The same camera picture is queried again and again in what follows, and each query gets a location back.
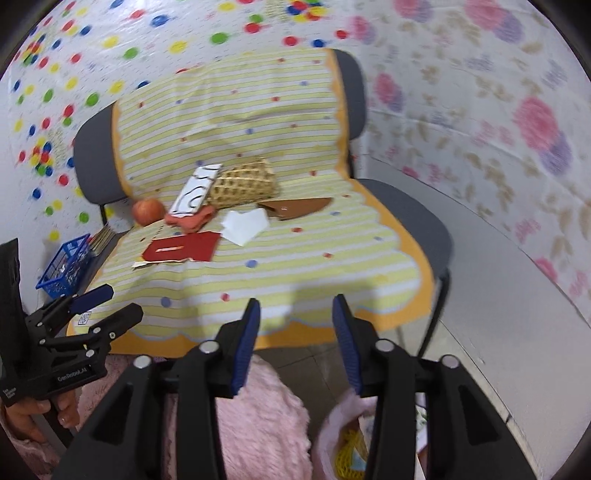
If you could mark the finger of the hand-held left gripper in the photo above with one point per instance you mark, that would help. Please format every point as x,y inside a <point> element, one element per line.
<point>92,295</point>
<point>124,318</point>

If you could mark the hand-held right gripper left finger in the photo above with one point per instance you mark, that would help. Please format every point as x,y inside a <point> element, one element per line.
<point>244,350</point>

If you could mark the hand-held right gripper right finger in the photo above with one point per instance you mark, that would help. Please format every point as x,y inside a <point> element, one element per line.
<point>348,350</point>

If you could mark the pink fluffy bag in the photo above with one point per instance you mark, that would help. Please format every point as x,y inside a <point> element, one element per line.
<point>330,429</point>

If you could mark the person's left hand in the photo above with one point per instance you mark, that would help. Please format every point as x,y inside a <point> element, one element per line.
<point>21,417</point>

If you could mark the white square label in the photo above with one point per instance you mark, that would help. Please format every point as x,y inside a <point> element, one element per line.
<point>83,319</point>

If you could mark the blue plastic basket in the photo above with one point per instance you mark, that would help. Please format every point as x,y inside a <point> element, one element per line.
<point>60,272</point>

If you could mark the cream paper strip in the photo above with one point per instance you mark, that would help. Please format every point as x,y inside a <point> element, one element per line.
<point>138,264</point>

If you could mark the stack of books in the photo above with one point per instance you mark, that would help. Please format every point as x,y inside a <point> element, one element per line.
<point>102,240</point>

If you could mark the person's pink fluffy clothing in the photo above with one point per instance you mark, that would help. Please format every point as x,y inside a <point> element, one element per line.
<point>268,424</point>

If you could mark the yellow striped dotted cloth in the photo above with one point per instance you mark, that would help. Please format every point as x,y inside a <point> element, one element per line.
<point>277,277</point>

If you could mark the red paper envelope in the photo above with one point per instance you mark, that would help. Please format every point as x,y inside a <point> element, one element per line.
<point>184,247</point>

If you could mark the red apple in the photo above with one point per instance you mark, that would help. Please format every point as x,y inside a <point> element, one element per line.
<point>148,212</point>

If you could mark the yellow mesh wrapper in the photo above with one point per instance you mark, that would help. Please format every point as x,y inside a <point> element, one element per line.
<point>351,454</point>

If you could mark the orange cloth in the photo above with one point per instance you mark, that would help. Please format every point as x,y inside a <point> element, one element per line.
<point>191,222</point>

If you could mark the white folded paper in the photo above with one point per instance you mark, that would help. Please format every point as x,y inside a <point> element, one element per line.
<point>242,226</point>

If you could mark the white card with black marks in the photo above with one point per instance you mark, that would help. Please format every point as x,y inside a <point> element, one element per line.
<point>194,191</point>

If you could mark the brown leather piece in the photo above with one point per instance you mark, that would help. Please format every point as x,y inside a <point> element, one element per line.
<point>300,206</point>

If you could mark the woven bamboo basket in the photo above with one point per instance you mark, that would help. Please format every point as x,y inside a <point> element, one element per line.
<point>244,182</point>

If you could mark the floral wall sheet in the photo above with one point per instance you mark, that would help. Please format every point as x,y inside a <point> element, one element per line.
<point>461,92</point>

